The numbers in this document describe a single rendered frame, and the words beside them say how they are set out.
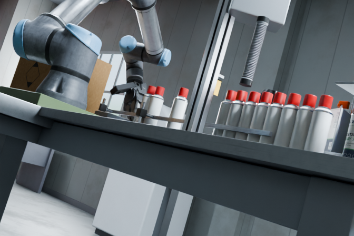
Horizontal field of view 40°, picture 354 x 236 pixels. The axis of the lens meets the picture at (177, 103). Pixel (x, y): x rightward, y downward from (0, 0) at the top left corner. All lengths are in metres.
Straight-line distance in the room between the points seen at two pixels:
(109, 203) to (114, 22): 3.41
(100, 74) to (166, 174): 1.22
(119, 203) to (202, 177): 4.18
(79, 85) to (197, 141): 0.79
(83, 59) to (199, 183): 0.79
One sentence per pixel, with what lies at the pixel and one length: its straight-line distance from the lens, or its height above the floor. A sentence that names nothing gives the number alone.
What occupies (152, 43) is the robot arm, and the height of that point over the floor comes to 1.24.
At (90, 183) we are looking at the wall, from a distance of 6.71.
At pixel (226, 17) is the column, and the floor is 1.27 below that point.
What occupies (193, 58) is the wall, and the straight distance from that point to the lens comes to 5.90.
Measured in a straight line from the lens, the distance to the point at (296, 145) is 1.33.
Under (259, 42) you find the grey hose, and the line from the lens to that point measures 1.43.
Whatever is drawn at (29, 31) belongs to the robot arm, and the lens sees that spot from 1.48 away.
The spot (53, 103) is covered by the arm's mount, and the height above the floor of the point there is 0.86.
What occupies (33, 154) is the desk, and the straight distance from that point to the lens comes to 7.12.
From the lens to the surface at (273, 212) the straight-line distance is 0.58.
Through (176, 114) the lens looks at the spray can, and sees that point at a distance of 1.74.
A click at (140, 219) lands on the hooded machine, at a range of 4.59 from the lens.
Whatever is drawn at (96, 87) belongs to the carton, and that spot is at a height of 1.01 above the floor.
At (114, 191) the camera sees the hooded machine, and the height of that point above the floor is 0.46.
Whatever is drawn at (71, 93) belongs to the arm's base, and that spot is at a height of 0.90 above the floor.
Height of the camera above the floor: 0.77
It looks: 8 degrees up
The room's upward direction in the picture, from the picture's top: 17 degrees clockwise
